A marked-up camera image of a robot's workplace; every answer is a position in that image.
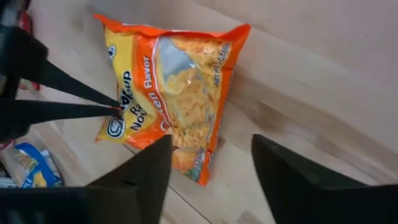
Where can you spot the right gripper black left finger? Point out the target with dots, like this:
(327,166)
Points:
(109,205)

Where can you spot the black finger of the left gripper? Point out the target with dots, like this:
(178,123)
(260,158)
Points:
(62,112)
(68,82)

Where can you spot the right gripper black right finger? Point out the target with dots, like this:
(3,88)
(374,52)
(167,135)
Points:
(326,205)

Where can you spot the blue soy sauce noodle pack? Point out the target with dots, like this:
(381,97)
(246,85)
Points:
(40,168)

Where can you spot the orange chicken noodle pack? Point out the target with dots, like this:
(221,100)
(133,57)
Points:
(186,93)

